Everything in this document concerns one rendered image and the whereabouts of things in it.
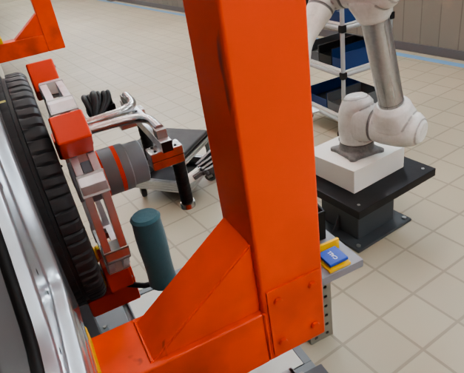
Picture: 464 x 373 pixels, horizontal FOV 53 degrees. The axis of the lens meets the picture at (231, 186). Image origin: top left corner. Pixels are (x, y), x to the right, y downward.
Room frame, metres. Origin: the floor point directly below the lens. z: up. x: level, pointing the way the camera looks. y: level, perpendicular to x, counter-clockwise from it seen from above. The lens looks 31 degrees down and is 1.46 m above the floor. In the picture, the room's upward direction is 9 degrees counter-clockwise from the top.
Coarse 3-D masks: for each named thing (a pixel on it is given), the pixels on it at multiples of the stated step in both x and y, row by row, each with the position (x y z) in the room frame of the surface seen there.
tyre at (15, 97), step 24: (0, 96) 1.07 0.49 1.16; (24, 96) 1.07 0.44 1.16; (24, 120) 1.01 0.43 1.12; (24, 144) 0.96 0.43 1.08; (48, 144) 0.97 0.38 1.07; (24, 168) 0.92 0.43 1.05; (48, 168) 0.93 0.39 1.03; (48, 192) 0.90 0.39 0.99; (48, 216) 0.88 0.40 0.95; (72, 216) 0.89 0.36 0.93; (72, 240) 0.87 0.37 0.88; (72, 264) 0.87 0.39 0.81; (96, 264) 0.90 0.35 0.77; (72, 288) 0.88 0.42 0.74; (96, 288) 0.92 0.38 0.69
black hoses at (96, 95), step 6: (102, 90) 1.40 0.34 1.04; (108, 90) 1.40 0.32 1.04; (84, 96) 1.37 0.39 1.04; (90, 96) 1.37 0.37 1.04; (96, 96) 1.36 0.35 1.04; (102, 96) 1.37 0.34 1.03; (108, 96) 1.38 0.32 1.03; (84, 102) 1.35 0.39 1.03; (90, 102) 1.35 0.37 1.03; (96, 102) 1.35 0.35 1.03; (102, 102) 1.36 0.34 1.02; (108, 102) 1.36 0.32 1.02; (90, 108) 1.34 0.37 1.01; (96, 108) 1.33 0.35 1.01; (102, 108) 1.34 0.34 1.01; (108, 108) 1.44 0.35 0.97; (114, 108) 1.45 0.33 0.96; (90, 114) 1.32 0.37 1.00; (96, 114) 1.32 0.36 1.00
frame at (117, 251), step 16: (48, 96) 1.17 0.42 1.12; (64, 96) 1.14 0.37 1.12; (48, 112) 1.37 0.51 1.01; (64, 112) 1.09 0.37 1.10; (96, 160) 1.00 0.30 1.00; (80, 176) 0.97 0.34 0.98; (96, 176) 0.97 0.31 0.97; (96, 192) 0.96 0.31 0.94; (112, 208) 0.97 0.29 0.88; (96, 224) 0.95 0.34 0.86; (112, 224) 0.96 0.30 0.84; (96, 240) 1.23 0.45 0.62; (112, 240) 0.99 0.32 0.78; (112, 256) 0.96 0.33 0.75; (128, 256) 0.98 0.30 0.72; (112, 272) 1.08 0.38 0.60
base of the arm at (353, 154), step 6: (342, 144) 1.90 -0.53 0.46; (372, 144) 1.87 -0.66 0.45; (336, 150) 1.93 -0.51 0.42; (342, 150) 1.90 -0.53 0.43; (348, 150) 1.87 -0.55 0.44; (354, 150) 1.85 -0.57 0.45; (360, 150) 1.85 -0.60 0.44; (366, 150) 1.85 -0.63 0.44; (372, 150) 1.86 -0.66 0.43; (378, 150) 1.86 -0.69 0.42; (348, 156) 1.85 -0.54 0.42; (354, 156) 1.83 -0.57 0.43; (360, 156) 1.83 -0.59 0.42; (366, 156) 1.84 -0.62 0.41
